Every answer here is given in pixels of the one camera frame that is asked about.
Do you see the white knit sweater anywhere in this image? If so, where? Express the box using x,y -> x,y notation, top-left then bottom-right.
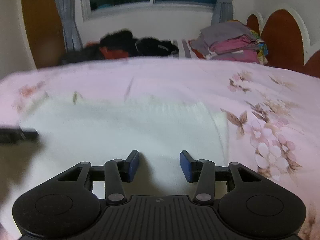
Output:
20,99 -> 228,196

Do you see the black clothes pile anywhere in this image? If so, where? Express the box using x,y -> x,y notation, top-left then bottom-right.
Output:
59,29 -> 179,66

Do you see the folded grey pink clothes stack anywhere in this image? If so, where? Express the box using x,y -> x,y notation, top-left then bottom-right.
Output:
188,20 -> 268,65

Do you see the pink floral bedspread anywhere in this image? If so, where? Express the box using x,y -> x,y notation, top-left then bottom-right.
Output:
1,58 -> 319,239

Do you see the red orange garment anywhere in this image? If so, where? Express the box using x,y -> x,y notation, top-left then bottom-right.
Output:
99,47 -> 129,60

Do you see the brown wooden door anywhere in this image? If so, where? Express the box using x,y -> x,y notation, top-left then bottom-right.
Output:
21,0 -> 65,69

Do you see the left grey curtain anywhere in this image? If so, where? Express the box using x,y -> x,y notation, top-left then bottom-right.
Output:
55,0 -> 82,51

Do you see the grey curtain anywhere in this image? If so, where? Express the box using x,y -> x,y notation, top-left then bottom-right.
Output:
211,0 -> 233,25
55,0 -> 82,51

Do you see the right grey curtain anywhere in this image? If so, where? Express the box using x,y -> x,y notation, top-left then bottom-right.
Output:
211,0 -> 233,25

